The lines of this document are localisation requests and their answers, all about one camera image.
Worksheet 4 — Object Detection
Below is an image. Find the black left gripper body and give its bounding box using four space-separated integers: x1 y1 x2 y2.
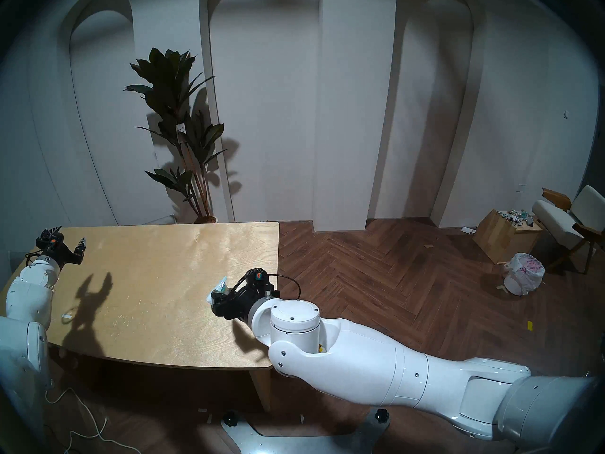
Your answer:
35 237 86 267

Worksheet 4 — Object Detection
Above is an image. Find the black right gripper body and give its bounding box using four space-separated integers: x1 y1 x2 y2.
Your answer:
226 270 280 322

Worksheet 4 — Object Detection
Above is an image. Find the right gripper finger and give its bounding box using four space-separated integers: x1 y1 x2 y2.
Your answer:
211 291 233 318
234 268 262 291

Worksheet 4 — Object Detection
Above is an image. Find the teal white tissue pack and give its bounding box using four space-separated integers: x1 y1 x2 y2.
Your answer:
207 277 230 303

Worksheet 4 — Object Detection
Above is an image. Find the light plywood table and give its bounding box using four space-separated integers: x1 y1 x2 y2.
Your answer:
0 221 280 413

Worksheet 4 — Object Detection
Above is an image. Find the tall dark green plant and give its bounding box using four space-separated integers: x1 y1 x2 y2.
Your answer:
124 47 227 218

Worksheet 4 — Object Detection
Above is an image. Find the wooden cube side table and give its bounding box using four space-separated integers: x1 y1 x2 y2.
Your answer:
473 209 543 264

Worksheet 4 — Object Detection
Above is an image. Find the white plastic bag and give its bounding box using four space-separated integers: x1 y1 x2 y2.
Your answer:
502 253 546 296

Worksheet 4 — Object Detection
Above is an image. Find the clutter pile of small items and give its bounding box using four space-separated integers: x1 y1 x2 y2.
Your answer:
496 208 535 224

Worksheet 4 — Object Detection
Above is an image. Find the white cushioned wooden armchair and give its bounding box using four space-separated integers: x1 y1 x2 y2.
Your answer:
532 185 605 275

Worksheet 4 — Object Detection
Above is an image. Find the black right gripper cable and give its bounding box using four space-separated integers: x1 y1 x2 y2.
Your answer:
265 273 302 301

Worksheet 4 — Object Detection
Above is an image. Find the white floor cable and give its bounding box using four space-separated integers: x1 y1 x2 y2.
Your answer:
45 387 142 454

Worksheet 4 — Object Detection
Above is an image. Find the grey metal robot base plate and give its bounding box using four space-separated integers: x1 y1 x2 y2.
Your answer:
221 408 392 454

